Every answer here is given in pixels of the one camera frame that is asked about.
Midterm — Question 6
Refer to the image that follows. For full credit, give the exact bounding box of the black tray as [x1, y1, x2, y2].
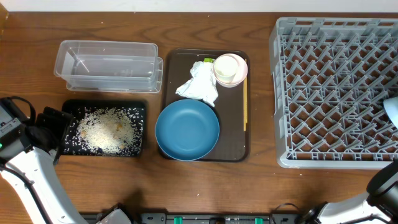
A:
[61, 99, 147, 157]

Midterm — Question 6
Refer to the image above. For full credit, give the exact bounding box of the dark brown serving tray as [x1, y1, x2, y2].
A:
[162, 49, 250, 162]

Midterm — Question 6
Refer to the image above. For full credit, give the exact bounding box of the green wrapper scrap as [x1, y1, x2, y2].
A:
[203, 58, 215, 63]

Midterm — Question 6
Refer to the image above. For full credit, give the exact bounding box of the pile of rice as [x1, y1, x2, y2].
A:
[64, 106, 144, 156]

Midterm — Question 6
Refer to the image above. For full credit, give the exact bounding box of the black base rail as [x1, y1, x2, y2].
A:
[80, 212, 312, 224]

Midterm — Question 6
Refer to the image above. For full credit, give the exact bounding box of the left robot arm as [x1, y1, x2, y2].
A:
[1, 96, 86, 223]

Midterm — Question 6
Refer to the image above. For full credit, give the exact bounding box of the wooden chopstick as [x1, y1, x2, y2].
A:
[243, 58, 249, 132]

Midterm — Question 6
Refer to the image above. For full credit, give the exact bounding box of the light blue bowl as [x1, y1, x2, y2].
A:
[383, 97, 398, 128]

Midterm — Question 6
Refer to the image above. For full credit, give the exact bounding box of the grey dishwasher rack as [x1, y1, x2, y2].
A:
[269, 17, 397, 170]

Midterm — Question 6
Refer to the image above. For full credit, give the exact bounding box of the crumpled white napkin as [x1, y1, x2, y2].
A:
[175, 61, 218, 107]

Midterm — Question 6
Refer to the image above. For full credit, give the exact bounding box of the cream white cup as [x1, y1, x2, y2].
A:
[213, 55, 238, 83]

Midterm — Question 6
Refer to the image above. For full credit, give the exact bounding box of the large blue plate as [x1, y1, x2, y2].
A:
[155, 99, 220, 161]

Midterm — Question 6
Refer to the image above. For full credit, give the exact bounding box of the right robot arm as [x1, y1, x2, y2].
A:
[295, 160, 397, 224]

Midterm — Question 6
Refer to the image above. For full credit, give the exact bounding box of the clear plastic bin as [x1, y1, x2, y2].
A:
[54, 40, 163, 92]

